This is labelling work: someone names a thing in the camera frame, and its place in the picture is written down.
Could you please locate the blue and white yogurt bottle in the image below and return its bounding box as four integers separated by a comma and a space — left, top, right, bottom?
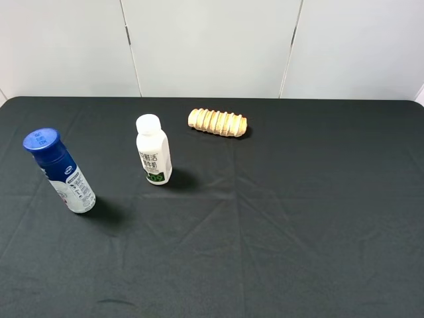
23, 128, 96, 213

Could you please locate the ridged bread roll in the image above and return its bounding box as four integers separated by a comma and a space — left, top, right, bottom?
187, 109, 248, 138

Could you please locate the white milk bottle green label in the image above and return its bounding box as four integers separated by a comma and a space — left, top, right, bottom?
136, 114, 172, 186

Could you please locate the black tablecloth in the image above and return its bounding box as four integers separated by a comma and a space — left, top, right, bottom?
1, 97, 423, 317

